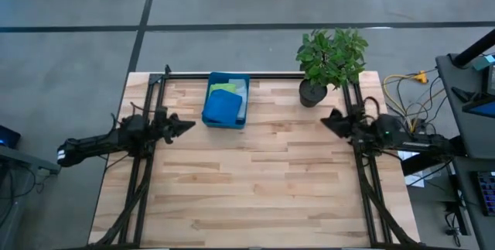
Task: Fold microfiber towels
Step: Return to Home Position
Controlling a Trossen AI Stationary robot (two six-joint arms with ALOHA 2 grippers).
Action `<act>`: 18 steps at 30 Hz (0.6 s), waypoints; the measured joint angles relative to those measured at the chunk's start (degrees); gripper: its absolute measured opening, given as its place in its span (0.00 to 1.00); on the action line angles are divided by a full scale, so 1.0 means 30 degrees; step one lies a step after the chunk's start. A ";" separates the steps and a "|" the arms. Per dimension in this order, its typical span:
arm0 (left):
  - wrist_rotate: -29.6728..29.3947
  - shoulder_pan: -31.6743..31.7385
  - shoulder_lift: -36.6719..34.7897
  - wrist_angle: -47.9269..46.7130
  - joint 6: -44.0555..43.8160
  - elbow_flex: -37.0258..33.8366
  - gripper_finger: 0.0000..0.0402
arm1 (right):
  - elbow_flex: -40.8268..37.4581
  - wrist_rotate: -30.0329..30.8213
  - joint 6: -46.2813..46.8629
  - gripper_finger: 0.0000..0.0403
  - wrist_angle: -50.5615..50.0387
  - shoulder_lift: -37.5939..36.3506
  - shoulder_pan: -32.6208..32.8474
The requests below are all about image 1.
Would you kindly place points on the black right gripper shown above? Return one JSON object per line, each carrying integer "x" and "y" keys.
{"x": 357, "y": 126}

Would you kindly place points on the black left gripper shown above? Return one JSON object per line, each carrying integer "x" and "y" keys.
{"x": 162, "y": 124}

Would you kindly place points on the blue microfiber towel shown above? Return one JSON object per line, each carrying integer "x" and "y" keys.
{"x": 222, "y": 107}

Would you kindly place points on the green microfiber towel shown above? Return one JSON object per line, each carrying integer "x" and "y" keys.
{"x": 222, "y": 87}

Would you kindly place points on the grey microfiber towel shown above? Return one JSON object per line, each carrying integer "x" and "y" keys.
{"x": 241, "y": 91}

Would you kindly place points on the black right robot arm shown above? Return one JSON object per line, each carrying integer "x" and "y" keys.
{"x": 410, "y": 139}

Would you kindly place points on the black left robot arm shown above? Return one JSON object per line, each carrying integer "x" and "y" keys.
{"x": 100, "y": 141}

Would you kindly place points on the green leafy potted tree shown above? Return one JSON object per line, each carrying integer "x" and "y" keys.
{"x": 332, "y": 56}

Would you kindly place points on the teal plastic bin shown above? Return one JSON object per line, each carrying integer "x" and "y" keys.
{"x": 228, "y": 76}

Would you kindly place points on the yellow plug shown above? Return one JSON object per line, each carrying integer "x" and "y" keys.
{"x": 420, "y": 76}

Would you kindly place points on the white paper sheet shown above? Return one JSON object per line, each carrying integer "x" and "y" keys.
{"x": 415, "y": 178}

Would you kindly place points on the black desk beam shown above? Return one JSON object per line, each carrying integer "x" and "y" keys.
{"x": 433, "y": 161}

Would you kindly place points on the small black desk item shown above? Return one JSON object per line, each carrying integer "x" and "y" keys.
{"x": 460, "y": 93}

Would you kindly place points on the dark grey desk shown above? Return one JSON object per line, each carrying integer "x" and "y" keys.
{"x": 475, "y": 138}
{"x": 487, "y": 234}

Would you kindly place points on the tablet with blue screen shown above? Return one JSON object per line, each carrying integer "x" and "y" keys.
{"x": 483, "y": 108}

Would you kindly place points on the black slanted pole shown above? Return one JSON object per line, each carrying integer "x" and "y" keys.
{"x": 473, "y": 48}

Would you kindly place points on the black power adapter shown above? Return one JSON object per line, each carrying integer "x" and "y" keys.
{"x": 450, "y": 231}

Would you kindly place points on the small teal box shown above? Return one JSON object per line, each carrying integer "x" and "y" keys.
{"x": 483, "y": 62}

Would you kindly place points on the grey metal shelf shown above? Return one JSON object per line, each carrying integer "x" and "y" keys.
{"x": 23, "y": 161}

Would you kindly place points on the backlit black keyboard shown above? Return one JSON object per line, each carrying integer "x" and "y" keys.
{"x": 487, "y": 192}

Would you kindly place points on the blue lit black device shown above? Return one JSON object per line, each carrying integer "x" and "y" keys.
{"x": 7, "y": 137}

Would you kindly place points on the black aluminium table frame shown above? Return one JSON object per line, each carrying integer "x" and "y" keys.
{"x": 278, "y": 75}

